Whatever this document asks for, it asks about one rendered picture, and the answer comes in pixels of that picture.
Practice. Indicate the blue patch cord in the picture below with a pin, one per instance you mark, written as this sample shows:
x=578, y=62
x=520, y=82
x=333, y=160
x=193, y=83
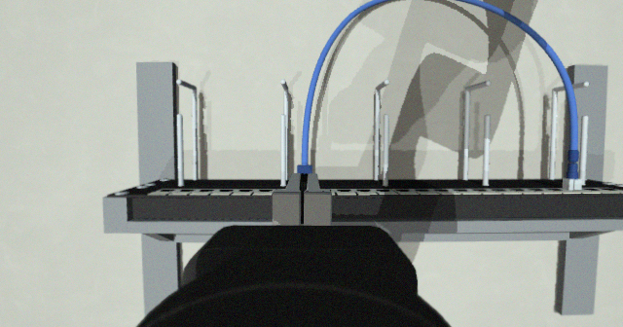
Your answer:
x=573, y=153

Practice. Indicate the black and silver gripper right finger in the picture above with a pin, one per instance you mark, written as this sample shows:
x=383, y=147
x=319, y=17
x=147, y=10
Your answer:
x=317, y=203

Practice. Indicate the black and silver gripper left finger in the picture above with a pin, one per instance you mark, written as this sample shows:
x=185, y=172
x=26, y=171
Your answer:
x=288, y=204

